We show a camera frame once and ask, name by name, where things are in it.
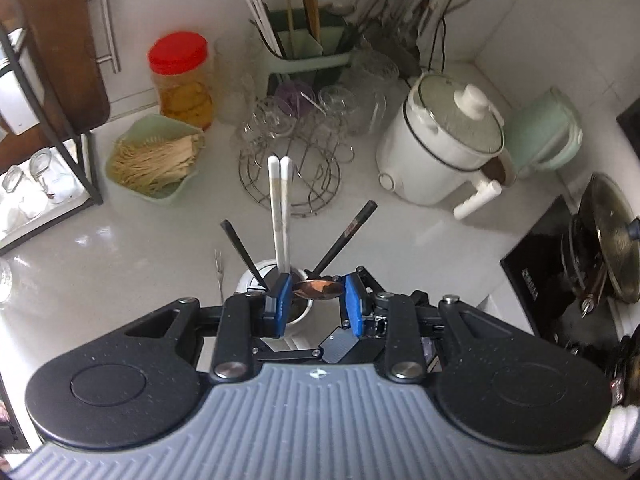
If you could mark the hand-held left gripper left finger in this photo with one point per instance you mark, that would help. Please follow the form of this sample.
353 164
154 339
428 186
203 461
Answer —
282 305

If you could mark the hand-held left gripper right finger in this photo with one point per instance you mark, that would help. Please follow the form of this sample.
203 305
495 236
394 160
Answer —
354 305

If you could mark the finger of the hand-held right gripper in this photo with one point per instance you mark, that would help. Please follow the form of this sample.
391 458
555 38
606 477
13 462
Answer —
371 292

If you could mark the metal spoon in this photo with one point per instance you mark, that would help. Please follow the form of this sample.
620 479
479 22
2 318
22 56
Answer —
320 290

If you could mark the white ceramic mug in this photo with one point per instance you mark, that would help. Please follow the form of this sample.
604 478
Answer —
246 280

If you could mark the white chopstick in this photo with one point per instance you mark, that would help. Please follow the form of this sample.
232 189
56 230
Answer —
285 210
275 210

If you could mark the hanging kitchen utensils set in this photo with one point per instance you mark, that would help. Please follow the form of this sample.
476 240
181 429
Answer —
400 5

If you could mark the metal fork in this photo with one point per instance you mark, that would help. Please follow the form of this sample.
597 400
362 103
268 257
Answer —
218 275

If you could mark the white electric cooker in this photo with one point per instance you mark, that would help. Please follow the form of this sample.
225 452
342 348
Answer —
425 160

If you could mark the black induction cooktop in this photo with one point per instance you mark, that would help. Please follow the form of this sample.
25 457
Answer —
540 265

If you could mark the bundle of dried noodles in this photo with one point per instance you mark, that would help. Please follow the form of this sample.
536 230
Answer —
155 160

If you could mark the green plastic basket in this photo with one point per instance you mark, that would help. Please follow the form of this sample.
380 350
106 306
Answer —
125 190

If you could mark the cluster of small glass cups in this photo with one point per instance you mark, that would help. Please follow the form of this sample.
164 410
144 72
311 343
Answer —
335 100

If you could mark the purple plastic cup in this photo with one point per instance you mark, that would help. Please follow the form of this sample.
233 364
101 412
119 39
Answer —
292 97

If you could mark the glass pitcher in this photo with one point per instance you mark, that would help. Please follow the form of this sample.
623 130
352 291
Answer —
372 72

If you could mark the black metal shelf rack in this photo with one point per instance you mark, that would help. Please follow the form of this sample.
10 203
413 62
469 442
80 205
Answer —
94 185

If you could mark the green kettle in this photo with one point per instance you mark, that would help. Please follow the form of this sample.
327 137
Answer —
540 130

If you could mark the tall clear glass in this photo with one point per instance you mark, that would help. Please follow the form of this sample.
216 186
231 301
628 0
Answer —
235 75

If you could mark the white tray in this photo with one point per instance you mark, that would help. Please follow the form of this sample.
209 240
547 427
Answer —
80 180

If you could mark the green utensil holder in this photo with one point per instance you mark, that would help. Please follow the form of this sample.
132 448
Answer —
305 57

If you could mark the red-lidded plastic jar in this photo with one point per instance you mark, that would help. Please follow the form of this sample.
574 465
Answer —
180 80

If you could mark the glass cup with red mark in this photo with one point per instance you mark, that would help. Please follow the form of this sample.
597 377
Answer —
50 175

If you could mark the textured glass mug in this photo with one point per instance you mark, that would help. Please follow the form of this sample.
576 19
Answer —
4 282

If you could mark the bundle of upright chopsticks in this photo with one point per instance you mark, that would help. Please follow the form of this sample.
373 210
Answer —
265 20

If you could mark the clear glass cup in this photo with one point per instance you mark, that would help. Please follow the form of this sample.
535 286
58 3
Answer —
17 192

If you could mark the white rectangular box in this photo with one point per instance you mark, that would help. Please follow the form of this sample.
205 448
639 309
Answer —
20 90

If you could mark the wooden cabinet door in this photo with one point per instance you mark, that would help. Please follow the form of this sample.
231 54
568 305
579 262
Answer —
65 35

